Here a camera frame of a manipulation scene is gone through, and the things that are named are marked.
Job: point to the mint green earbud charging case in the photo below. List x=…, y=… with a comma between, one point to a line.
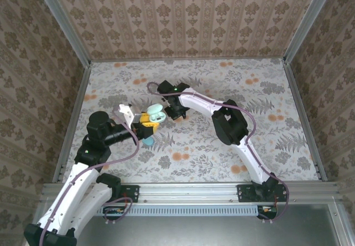
x=155, y=108

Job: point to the blue earbud charging case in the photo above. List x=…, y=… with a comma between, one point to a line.
x=148, y=142

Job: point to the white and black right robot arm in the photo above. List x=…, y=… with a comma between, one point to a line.
x=194, y=103

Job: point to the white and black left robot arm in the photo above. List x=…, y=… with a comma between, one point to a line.
x=80, y=182

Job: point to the floral printed tablecloth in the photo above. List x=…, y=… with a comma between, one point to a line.
x=194, y=151

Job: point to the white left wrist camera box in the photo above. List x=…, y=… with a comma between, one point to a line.
x=130, y=114

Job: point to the aluminium side rail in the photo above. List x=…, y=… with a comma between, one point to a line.
x=305, y=121
x=72, y=124

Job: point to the aluminium front rail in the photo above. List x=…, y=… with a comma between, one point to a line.
x=188, y=193

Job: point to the aluminium corner post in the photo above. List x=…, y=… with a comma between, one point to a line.
x=63, y=21
x=310, y=21

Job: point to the grey metal base plate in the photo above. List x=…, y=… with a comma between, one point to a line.
x=194, y=230

